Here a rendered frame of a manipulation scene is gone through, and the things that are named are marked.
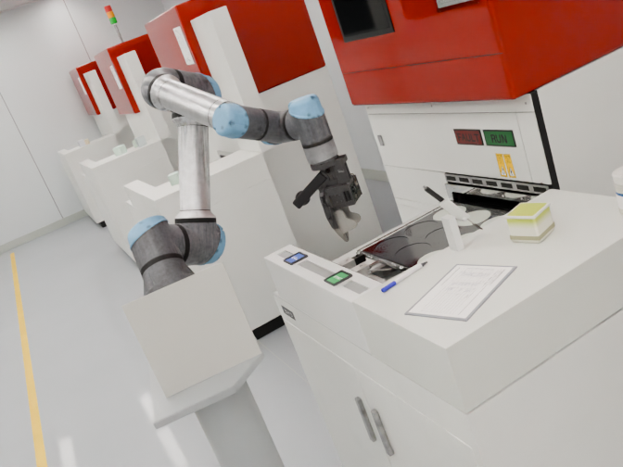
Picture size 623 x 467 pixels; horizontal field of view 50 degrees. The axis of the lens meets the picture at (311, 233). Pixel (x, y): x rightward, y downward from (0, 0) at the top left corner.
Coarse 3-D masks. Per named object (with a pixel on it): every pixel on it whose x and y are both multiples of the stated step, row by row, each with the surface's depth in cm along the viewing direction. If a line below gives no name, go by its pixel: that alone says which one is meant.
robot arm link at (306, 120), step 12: (312, 96) 150; (288, 108) 152; (300, 108) 149; (312, 108) 149; (288, 120) 153; (300, 120) 150; (312, 120) 150; (324, 120) 151; (288, 132) 154; (300, 132) 151; (312, 132) 150; (324, 132) 151; (312, 144) 151
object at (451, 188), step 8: (448, 184) 208; (456, 184) 205; (464, 184) 202; (448, 192) 210; (456, 192) 206; (464, 192) 202; (472, 192) 199; (480, 192) 195; (488, 192) 192; (496, 192) 188; (504, 192) 185; (512, 192) 183; (520, 192) 181; (456, 200) 210; (512, 200) 184; (520, 200) 181; (528, 200) 178
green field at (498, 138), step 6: (486, 132) 182; (492, 132) 180; (498, 132) 178; (504, 132) 175; (510, 132) 173; (486, 138) 183; (492, 138) 181; (498, 138) 179; (504, 138) 176; (510, 138) 174; (492, 144) 182; (498, 144) 180; (504, 144) 177; (510, 144) 175
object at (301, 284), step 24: (288, 264) 186; (312, 264) 180; (336, 264) 174; (288, 288) 189; (312, 288) 170; (336, 288) 160; (360, 288) 156; (312, 312) 179; (336, 312) 162; (360, 336) 155
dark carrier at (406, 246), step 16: (480, 208) 191; (416, 224) 197; (432, 224) 193; (480, 224) 181; (384, 240) 194; (400, 240) 190; (416, 240) 186; (432, 240) 182; (384, 256) 184; (400, 256) 180; (416, 256) 176
